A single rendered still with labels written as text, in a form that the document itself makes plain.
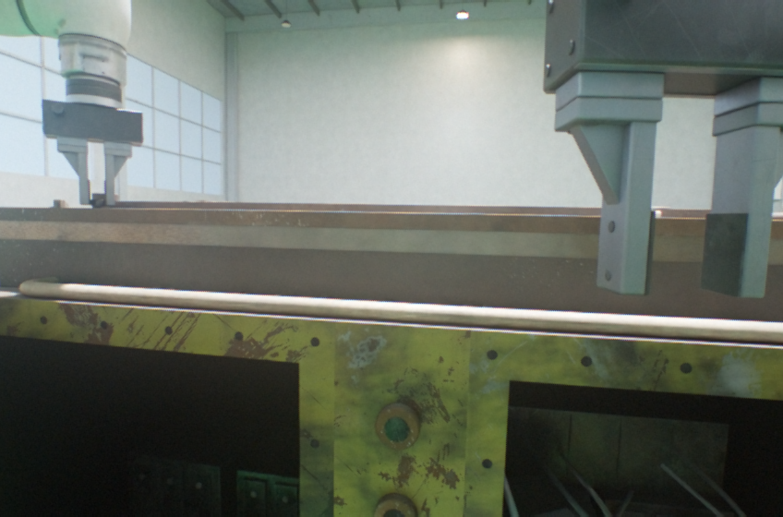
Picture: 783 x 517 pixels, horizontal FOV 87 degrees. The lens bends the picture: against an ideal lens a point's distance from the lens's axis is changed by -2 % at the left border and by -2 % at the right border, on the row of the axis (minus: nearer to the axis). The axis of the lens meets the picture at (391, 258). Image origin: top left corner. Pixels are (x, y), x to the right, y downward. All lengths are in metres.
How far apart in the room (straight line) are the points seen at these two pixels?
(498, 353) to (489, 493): 0.17
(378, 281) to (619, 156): 0.40
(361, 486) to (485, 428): 0.17
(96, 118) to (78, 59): 0.08
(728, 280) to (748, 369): 0.33
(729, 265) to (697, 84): 0.09
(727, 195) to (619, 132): 0.07
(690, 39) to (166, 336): 0.60
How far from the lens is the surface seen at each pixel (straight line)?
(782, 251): 0.66
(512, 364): 0.51
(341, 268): 0.58
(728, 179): 0.27
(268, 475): 0.91
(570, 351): 0.51
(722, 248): 0.26
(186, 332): 0.61
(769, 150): 0.26
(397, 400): 0.53
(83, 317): 0.72
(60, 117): 0.81
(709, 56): 0.24
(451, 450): 0.55
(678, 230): 0.61
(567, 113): 0.23
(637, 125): 0.23
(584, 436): 0.88
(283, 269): 0.61
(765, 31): 0.26
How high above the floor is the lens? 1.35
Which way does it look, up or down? 5 degrees down
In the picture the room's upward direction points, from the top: 1 degrees clockwise
